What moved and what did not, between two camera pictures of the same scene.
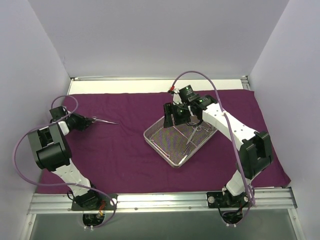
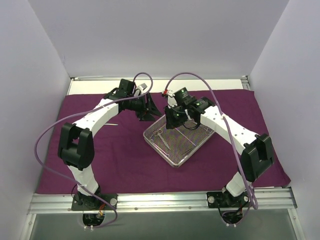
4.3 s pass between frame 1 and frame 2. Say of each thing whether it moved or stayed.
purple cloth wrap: stayed
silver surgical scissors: moved
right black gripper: stayed
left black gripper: moved
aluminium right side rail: stayed
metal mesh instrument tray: stayed
